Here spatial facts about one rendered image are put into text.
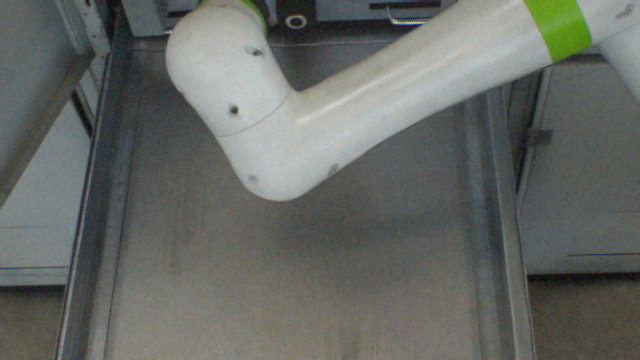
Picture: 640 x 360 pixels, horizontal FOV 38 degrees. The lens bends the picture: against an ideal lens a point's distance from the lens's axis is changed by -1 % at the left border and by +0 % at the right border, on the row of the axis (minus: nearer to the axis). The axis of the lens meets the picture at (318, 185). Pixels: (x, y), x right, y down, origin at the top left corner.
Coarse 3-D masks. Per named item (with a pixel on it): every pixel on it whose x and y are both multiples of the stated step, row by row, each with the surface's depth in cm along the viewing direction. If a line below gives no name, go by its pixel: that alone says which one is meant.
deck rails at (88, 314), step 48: (480, 96) 137; (96, 144) 130; (480, 144) 133; (96, 192) 129; (480, 192) 129; (96, 240) 128; (480, 240) 125; (96, 288) 124; (480, 288) 121; (96, 336) 121; (480, 336) 117
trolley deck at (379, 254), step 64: (320, 64) 144; (192, 128) 139; (448, 128) 135; (128, 192) 133; (192, 192) 132; (320, 192) 131; (384, 192) 130; (448, 192) 130; (512, 192) 129; (128, 256) 127; (192, 256) 127; (256, 256) 126; (320, 256) 125; (384, 256) 125; (448, 256) 124; (512, 256) 123; (64, 320) 123; (128, 320) 122; (192, 320) 121; (256, 320) 121; (320, 320) 120; (384, 320) 120; (448, 320) 119
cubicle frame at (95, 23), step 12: (84, 0) 138; (96, 0) 140; (84, 12) 140; (96, 12) 140; (108, 12) 146; (72, 24) 143; (96, 24) 143; (108, 24) 146; (96, 36) 145; (108, 36) 146; (96, 48) 147; (108, 48) 147; (96, 60) 150; (96, 72) 152
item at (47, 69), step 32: (0, 0) 126; (32, 0) 133; (64, 0) 136; (0, 32) 127; (32, 32) 135; (64, 32) 143; (0, 64) 129; (32, 64) 137; (64, 64) 146; (0, 96) 131; (32, 96) 139; (64, 96) 143; (0, 128) 133; (32, 128) 141; (0, 160) 135; (0, 192) 135
